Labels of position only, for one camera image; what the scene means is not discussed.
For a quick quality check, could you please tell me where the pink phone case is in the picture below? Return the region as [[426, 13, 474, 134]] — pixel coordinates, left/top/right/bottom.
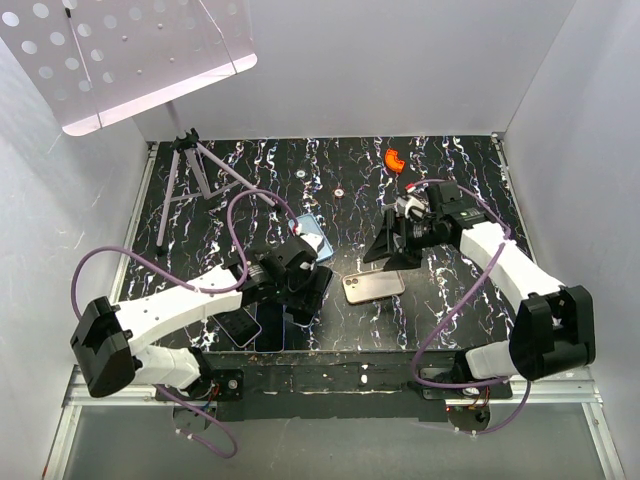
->
[[342, 270, 405, 305]]

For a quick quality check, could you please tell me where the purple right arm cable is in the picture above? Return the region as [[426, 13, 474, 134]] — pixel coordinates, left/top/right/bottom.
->
[[407, 178, 532, 436]]

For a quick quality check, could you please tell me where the perforated music stand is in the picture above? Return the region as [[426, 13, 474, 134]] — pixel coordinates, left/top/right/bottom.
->
[[0, 0, 282, 257]]

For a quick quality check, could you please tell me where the lilac phone tilted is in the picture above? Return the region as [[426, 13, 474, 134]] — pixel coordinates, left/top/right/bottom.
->
[[213, 308, 262, 348]]

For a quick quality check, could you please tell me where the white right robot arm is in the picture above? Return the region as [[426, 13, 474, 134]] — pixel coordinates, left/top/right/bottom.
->
[[363, 179, 596, 398]]

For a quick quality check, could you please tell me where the orange curved plastic part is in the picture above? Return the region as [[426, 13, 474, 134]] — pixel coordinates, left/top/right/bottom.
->
[[384, 148, 406, 175]]

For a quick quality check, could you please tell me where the purple edged black phone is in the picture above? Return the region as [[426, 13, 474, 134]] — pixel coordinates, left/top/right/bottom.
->
[[254, 302, 285, 353]]

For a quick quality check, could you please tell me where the blue phone case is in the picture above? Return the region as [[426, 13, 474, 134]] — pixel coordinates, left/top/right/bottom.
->
[[288, 214, 334, 263]]

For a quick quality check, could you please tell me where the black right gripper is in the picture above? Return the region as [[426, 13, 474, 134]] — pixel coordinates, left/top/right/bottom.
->
[[362, 208, 441, 272]]

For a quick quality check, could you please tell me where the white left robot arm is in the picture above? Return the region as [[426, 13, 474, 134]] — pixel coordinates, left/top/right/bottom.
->
[[70, 233, 333, 400]]

